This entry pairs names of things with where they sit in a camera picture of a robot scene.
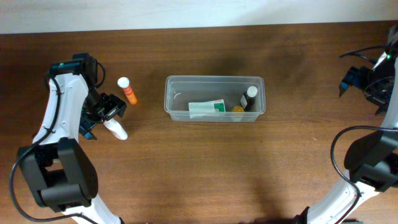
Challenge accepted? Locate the small jar with gold lid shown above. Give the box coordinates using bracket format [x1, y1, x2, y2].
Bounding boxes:
[232, 106, 244, 122]

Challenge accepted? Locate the orange effervescent tablet tube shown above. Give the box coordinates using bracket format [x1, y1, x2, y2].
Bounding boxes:
[117, 77, 137, 105]

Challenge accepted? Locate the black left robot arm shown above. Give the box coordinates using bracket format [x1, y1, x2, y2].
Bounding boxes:
[13, 53, 127, 223]

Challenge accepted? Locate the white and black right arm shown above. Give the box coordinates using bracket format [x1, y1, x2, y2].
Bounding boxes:
[292, 26, 397, 224]

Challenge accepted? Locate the clear plastic container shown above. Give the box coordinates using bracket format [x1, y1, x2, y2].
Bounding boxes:
[164, 75, 266, 122]

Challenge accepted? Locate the black right camera cable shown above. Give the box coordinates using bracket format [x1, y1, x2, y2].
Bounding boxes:
[330, 45, 398, 224]

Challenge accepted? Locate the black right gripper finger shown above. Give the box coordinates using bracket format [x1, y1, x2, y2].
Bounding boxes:
[339, 80, 351, 97]
[375, 104, 389, 115]

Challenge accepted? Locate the dark bottle with white cap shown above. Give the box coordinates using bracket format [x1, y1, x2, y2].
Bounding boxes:
[240, 86, 258, 111]

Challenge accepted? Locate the white Panadol box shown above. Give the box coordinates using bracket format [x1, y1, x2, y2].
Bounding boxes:
[188, 100, 226, 118]

